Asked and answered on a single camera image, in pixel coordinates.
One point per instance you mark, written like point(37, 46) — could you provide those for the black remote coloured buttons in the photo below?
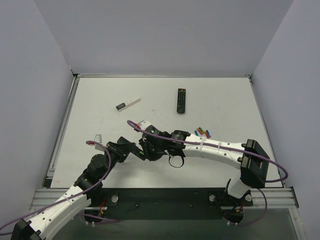
point(181, 101)

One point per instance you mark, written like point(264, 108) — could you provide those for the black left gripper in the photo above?
point(116, 151)

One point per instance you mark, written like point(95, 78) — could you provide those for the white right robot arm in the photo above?
point(249, 159)

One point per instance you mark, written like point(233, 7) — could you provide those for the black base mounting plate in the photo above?
point(122, 204)

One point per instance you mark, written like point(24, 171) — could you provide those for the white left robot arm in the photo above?
point(87, 188)

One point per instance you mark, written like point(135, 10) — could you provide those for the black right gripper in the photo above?
point(145, 145)

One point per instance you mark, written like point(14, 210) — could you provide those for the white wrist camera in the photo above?
point(98, 141)
point(144, 124)

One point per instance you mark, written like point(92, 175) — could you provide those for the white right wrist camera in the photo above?
point(144, 124)

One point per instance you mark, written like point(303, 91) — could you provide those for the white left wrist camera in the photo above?
point(98, 141)

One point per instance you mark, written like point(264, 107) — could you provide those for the white remote with display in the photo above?
point(124, 105)

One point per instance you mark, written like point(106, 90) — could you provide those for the aluminium front frame rail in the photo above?
point(272, 198)

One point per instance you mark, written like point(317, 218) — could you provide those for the plain black remote control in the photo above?
point(140, 154)

